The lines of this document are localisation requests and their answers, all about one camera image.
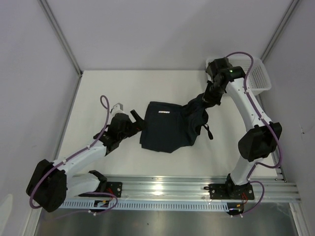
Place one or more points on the left aluminium frame post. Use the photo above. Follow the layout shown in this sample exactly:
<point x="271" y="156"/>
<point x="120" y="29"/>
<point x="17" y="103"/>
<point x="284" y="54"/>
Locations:
<point x="46" y="8"/>

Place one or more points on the right aluminium frame post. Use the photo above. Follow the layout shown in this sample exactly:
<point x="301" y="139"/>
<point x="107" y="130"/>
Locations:
<point x="283" y="23"/>

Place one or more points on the white slotted cable duct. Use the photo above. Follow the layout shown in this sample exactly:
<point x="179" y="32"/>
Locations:
<point x="145" y="205"/>

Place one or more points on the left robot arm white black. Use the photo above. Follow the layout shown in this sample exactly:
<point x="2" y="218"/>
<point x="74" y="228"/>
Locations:
<point x="54" y="182"/>

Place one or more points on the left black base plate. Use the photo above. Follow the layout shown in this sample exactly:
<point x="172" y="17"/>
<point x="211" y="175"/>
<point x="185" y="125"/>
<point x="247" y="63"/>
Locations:
<point x="114" y="188"/>

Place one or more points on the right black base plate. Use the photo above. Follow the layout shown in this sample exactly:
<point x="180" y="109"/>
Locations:
<point x="220" y="191"/>

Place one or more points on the aluminium mounting rail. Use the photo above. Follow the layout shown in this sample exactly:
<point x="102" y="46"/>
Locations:
<point x="190" y="189"/>

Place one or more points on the aluminium frame post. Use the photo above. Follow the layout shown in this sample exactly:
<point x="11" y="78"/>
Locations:
<point x="283" y="23"/>
<point x="46" y="8"/>

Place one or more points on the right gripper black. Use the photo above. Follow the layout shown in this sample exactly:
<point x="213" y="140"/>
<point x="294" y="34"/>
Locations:
<point x="207" y="100"/>

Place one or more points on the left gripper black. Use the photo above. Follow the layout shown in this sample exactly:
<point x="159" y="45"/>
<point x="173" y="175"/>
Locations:
<point x="137" y="126"/>

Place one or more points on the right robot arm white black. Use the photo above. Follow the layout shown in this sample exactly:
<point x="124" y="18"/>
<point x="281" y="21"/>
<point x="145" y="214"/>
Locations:
<point x="261" y="137"/>

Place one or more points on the white plastic basket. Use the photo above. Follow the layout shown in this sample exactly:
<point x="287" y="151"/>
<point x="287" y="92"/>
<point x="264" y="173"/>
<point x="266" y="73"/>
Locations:
<point x="258" y="79"/>

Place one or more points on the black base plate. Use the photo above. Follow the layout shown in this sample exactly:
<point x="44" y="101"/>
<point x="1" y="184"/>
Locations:
<point x="114" y="188"/>
<point x="220" y="191"/>

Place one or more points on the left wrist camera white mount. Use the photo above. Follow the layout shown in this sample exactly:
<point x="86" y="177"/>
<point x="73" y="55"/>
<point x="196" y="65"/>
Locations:
<point x="116" y="109"/>

